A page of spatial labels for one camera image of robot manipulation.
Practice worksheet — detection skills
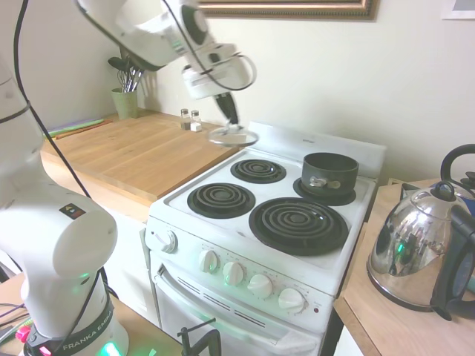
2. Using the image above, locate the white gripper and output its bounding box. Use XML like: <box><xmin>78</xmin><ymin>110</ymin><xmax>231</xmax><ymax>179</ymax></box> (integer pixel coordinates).
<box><xmin>180</xmin><ymin>54</ymin><xmax>258</xmax><ymax>128</ymax></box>

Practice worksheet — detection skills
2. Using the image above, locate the glass pot lid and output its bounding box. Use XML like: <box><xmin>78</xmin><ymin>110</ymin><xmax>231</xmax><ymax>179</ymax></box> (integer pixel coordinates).
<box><xmin>205</xmin><ymin>123</ymin><xmax>259</xmax><ymax>148</ymax></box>

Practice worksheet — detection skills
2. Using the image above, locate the dark grey cooking pot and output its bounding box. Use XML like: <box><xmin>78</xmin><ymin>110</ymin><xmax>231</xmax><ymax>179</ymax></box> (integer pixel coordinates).
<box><xmin>301</xmin><ymin>152</ymin><xmax>361</xmax><ymax>197</ymax></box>

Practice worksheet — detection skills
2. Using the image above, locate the small black coil burner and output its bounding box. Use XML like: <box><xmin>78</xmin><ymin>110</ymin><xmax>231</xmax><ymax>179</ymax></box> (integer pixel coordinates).
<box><xmin>229</xmin><ymin>158</ymin><xmax>288</xmax><ymax>185</ymax></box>
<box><xmin>292</xmin><ymin>177</ymin><xmax>357</xmax><ymax>207</ymax></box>

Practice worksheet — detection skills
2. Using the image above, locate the medium black coil burner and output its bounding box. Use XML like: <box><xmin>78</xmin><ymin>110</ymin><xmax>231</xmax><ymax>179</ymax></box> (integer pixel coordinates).
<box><xmin>186</xmin><ymin>182</ymin><xmax>258</xmax><ymax>220</ymax></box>

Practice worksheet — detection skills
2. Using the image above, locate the metal whisk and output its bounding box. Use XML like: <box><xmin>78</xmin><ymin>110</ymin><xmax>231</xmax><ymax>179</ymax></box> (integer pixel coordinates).
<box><xmin>117</xmin><ymin>65</ymin><xmax>144</xmax><ymax>93</ymax></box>

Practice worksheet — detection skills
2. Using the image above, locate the green utensil holder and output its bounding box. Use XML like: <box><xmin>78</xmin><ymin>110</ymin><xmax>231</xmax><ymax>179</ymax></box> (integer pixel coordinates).
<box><xmin>111</xmin><ymin>88</ymin><xmax>140</xmax><ymax>121</ymax></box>

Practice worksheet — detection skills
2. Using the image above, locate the wooden butcher block board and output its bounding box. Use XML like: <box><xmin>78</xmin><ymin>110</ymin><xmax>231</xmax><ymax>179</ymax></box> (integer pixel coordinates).
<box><xmin>39</xmin><ymin>110</ymin><xmax>246</xmax><ymax>204</ymax></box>

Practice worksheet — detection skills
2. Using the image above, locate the black slotted spoon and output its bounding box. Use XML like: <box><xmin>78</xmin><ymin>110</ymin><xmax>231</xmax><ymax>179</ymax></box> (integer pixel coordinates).
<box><xmin>108</xmin><ymin>56</ymin><xmax>129</xmax><ymax>92</ymax></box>

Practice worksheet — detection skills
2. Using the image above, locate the gold framed painting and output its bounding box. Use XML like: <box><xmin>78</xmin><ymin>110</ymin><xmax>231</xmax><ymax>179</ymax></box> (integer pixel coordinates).
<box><xmin>195</xmin><ymin>0</ymin><xmax>380</xmax><ymax>22</ymax></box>

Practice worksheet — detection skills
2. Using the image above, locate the red flat mat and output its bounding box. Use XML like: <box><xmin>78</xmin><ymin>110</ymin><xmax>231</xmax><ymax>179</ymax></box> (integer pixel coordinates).
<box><xmin>54</xmin><ymin>119</ymin><xmax>114</xmax><ymax>140</ymax></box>

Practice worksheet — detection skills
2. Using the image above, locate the large black coil burner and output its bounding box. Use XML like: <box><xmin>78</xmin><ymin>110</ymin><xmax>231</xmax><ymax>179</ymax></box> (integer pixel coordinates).
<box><xmin>248</xmin><ymin>197</ymin><xmax>350</xmax><ymax>257</ymax></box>

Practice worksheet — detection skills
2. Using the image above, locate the large white oven knob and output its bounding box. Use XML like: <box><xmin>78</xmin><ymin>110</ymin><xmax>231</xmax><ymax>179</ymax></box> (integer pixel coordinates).
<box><xmin>153</xmin><ymin>230</ymin><xmax>179</xmax><ymax>254</ymax></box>

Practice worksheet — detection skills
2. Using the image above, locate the white stove knob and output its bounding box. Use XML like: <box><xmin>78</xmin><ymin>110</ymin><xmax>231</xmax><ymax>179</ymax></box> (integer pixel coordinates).
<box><xmin>246</xmin><ymin>274</ymin><xmax>275</xmax><ymax>300</ymax></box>
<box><xmin>222</xmin><ymin>260</ymin><xmax>246</xmax><ymax>287</ymax></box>
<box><xmin>197</xmin><ymin>248</ymin><xmax>221</xmax><ymax>275</ymax></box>
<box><xmin>278</xmin><ymin>288</ymin><xmax>307</xmax><ymax>312</ymax></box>

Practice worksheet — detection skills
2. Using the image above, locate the white electric stove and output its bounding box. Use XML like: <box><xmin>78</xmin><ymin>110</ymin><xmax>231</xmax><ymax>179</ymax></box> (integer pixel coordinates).
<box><xmin>144</xmin><ymin>120</ymin><xmax>387</xmax><ymax>356</ymax></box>

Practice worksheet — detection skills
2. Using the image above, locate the green flat mat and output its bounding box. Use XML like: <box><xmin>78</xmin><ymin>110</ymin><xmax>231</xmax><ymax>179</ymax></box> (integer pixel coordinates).
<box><xmin>47</xmin><ymin>117</ymin><xmax>105</xmax><ymax>136</ymax></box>

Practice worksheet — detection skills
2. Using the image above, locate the white base cabinet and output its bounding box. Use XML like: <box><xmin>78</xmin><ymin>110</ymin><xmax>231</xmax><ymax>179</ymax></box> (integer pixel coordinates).
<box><xmin>106</xmin><ymin>206</ymin><xmax>161</xmax><ymax>324</ymax></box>

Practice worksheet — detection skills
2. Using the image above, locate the shiny steel electric kettle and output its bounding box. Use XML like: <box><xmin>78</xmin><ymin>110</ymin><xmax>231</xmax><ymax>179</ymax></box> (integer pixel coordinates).
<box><xmin>367</xmin><ymin>180</ymin><xmax>475</xmax><ymax>323</ymax></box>

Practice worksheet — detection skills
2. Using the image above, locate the tall paper print of shapes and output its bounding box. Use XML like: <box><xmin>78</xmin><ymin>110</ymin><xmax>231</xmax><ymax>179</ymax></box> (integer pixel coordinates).
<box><xmin>439</xmin><ymin>0</ymin><xmax>475</xmax><ymax>21</ymax></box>

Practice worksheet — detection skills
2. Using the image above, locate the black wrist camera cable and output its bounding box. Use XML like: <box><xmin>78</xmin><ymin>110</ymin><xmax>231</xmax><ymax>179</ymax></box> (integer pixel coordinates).
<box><xmin>199</xmin><ymin>53</ymin><xmax>258</xmax><ymax>93</ymax></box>

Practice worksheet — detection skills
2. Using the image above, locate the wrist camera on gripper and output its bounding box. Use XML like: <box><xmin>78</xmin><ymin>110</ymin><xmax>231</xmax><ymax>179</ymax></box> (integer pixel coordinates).
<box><xmin>205</xmin><ymin>42</ymin><xmax>239</xmax><ymax>67</ymax></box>

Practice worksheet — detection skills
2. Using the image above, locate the white oven door handle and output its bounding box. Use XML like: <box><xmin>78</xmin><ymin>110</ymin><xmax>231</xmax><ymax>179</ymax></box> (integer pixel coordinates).
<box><xmin>157</xmin><ymin>264</ymin><xmax>287</xmax><ymax>346</ymax></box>

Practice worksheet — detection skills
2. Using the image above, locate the long black arm cable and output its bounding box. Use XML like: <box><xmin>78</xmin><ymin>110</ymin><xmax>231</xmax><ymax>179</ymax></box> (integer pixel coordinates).
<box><xmin>13</xmin><ymin>0</ymin><xmax>96</xmax><ymax>202</ymax></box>

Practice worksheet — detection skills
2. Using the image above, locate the black kettle handle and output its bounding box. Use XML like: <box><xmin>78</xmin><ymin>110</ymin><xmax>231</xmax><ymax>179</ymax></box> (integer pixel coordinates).
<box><xmin>439</xmin><ymin>143</ymin><xmax>475</xmax><ymax>194</ymax></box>

